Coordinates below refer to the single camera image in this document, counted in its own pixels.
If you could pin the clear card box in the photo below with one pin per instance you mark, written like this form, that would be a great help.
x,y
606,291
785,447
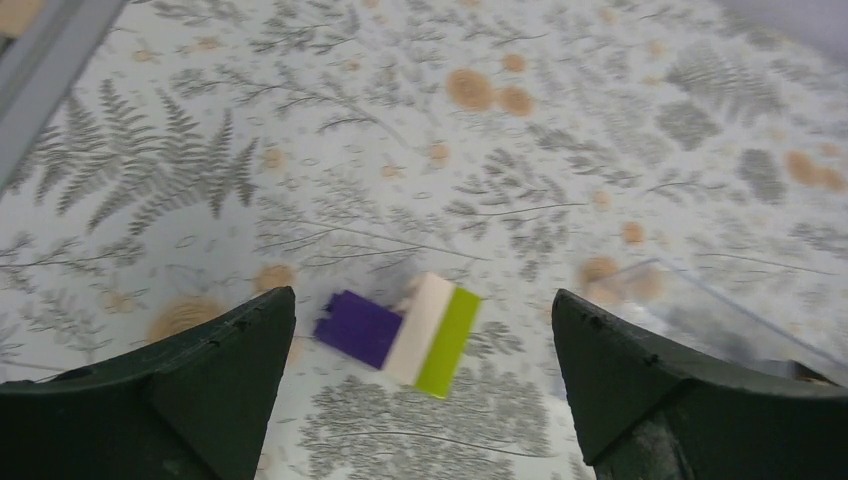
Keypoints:
x,y
659,297

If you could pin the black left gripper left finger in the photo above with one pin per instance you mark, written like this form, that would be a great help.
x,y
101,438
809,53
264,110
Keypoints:
x,y
195,405

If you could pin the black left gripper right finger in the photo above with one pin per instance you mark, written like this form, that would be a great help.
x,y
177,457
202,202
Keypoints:
x,y
646,407

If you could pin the purple white green block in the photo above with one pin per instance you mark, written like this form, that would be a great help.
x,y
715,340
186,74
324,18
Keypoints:
x,y
418,343

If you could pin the floral patterned table mat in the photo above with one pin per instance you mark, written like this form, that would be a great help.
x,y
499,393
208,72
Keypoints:
x,y
213,150

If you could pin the aluminium frame rail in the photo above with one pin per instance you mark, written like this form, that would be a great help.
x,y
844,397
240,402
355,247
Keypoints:
x,y
45,45

